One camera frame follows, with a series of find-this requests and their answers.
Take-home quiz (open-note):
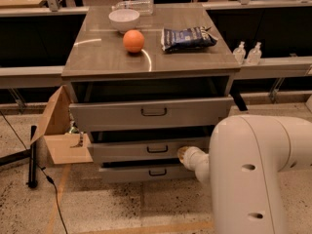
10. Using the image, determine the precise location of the clear plastic water bottle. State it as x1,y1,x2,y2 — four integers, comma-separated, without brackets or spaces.
112,0,153,16

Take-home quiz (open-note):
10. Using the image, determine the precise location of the white bowl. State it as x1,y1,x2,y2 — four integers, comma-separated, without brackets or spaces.
108,9,140,33

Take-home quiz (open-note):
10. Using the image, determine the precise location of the grey bottom drawer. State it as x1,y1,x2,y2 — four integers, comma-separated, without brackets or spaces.
98,158,195,183

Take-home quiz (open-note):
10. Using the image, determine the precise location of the clear pump bottle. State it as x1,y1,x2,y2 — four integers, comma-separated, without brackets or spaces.
233,41,246,64
247,42,262,65

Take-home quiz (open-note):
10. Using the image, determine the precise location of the black floor stand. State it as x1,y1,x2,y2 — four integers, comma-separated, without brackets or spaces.
0,131,38,189

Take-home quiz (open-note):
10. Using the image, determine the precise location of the grey drawer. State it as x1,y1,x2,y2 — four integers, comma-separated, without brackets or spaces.
98,158,195,183
88,125,215,163
69,97,233,132

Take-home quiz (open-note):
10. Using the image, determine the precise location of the grey top drawer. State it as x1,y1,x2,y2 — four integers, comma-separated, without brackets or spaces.
69,97,233,132

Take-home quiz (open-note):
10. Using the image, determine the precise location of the orange ball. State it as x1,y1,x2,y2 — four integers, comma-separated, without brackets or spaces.
123,30,144,54

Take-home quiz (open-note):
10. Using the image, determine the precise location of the grey metal railing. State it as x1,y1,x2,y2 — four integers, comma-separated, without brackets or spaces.
0,0,312,89

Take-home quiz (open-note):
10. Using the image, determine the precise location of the brown cardboard box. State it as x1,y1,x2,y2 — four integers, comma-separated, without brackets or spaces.
31,86,92,164

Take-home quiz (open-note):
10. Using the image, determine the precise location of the black cable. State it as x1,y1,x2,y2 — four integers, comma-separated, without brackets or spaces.
0,109,69,234

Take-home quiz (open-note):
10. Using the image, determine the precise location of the clear pump bottle right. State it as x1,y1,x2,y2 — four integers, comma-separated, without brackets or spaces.
247,42,262,65

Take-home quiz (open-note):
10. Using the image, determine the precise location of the clear pump bottle left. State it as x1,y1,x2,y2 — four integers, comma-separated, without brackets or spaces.
233,41,246,64

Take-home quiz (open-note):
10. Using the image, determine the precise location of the dark blue chip bag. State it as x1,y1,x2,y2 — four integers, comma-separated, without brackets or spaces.
161,26,218,53

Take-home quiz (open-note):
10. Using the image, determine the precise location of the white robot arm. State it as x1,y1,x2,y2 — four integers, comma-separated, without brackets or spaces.
177,115,312,234

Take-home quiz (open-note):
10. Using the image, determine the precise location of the grey drawer cabinet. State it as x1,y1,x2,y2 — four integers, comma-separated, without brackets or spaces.
60,2,242,152

